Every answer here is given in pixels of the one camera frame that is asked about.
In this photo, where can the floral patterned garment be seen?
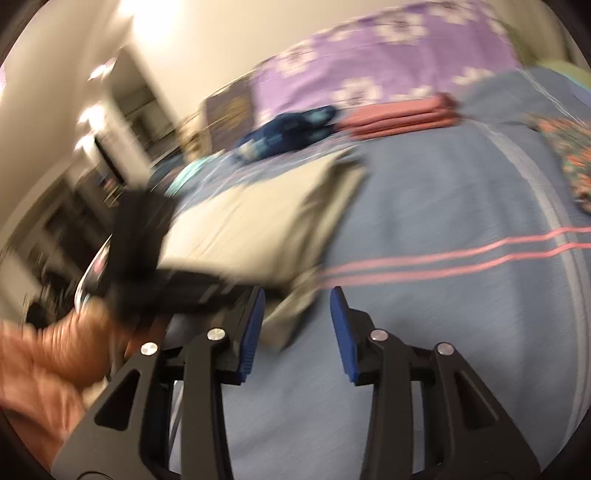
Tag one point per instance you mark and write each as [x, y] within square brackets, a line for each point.
[572, 152]

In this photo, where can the teal cloth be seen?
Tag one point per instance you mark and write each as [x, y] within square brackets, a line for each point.
[187, 175]

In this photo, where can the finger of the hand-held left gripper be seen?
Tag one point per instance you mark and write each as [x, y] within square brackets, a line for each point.
[207, 288]

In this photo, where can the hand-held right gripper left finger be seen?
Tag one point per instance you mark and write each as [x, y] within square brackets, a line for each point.
[251, 332]

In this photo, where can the dark tree print cushion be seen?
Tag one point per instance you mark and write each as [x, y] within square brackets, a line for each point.
[228, 108]

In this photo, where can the person's left hand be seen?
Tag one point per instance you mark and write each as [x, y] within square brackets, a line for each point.
[134, 344]

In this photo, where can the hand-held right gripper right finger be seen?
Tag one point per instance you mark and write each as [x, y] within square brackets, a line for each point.
[344, 332]

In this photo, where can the navy star print cloth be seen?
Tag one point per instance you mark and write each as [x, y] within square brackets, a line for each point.
[286, 131]

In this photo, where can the folded pink cloth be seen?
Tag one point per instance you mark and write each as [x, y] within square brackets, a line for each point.
[397, 117]

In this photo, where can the purple floral sheet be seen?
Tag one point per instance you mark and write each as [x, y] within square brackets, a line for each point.
[383, 50]

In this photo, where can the green pillow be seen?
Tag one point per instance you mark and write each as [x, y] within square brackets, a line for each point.
[570, 71]

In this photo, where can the person's left forearm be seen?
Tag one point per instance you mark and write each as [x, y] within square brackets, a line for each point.
[41, 378]

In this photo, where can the beige long-sleeve shirt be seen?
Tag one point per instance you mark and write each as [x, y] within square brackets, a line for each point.
[258, 221]

